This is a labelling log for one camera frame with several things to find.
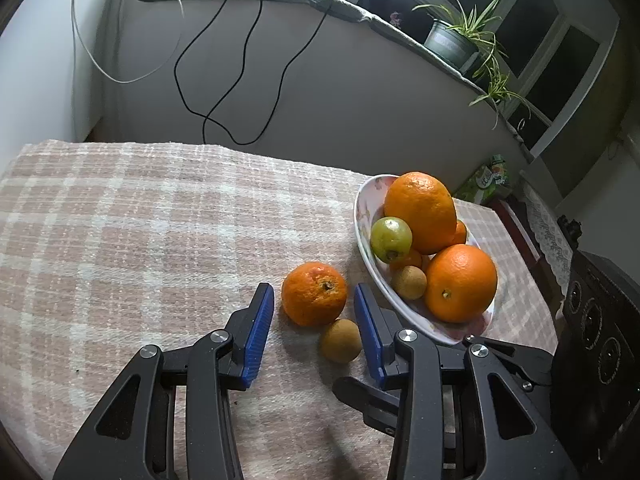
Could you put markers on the brown kiwi fruit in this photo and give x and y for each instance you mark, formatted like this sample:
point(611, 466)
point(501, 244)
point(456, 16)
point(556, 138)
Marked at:
point(340, 342)

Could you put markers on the green grape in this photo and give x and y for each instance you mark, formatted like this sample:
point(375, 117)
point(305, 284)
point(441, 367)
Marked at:
point(390, 239)

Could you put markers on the large orange front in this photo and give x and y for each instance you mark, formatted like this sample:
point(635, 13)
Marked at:
point(462, 281)

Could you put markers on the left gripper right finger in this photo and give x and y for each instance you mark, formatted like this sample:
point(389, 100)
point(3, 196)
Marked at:
point(476, 410)

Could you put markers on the pink plaid tablecloth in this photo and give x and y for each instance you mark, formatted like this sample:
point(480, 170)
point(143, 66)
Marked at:
point(108, 247)

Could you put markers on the large orange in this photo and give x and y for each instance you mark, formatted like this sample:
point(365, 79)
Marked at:
point(426, 205)
point(462, 281)

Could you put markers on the potted spider plant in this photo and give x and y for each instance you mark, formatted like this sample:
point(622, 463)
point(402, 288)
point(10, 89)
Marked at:
point(462, 38)

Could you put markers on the white lace cloth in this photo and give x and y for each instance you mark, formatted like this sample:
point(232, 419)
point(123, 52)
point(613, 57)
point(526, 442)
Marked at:
point(548, 235)

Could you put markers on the green snack bag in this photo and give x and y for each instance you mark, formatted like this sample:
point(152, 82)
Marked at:
point(489, 181)

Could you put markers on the tiny orange kumquat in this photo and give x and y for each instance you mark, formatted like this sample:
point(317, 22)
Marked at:
point(461, 233)

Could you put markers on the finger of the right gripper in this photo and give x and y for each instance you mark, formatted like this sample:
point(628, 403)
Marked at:
point(379, 409)

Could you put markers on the small mandarin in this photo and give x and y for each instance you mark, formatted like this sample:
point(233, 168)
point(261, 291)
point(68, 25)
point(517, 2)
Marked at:
point(413, 258)

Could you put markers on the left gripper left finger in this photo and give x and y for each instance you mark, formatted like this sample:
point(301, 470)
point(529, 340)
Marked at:
point(130, 432)

